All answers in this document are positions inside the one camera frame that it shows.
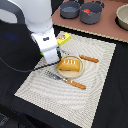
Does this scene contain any pink mat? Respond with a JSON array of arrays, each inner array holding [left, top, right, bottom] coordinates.
[[52, 0, 128, 42]]

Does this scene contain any woven beige placemat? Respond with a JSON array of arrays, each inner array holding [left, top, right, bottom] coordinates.
[[15, 34, 116, 128]]

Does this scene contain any right grey pot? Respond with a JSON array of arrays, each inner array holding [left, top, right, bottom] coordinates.
[[80, 0, 104, 24]]

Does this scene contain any fork with wooden handle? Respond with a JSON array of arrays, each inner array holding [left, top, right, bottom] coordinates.
[[45, 71, 86, 89]]

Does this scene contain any yellow butter block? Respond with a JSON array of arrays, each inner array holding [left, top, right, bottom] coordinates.
[[57, 33, 71, 46]]

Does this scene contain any cream bowl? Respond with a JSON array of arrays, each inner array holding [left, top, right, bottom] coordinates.
[[116, 4, 128, 31]]

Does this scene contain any grey pot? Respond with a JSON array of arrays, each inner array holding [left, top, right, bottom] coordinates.
[[80, 0, 104, 24], [60, 0, 80, 19]]

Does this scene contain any knife with wooden handle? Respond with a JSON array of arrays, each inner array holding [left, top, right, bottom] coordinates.
[[61, 49, 99, 63]]

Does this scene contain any round wooden plate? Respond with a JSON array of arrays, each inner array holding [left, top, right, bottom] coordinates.
[[57, 55, 84, 78]]

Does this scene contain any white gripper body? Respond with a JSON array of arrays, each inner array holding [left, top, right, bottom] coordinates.
[[31, 28, 58, 64]]

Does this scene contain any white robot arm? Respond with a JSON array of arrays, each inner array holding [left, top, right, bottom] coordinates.
[[0, 0, 58, 64]]

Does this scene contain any toy bread loaf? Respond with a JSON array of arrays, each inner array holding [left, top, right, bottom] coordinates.
[[58, 59, 80, 71]]

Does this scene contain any left grey pot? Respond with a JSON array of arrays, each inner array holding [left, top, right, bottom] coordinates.
[[60, 0, 80, 19]]

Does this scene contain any red toy tomato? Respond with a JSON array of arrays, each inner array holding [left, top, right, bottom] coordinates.
[[83, 9, 91, 14]]

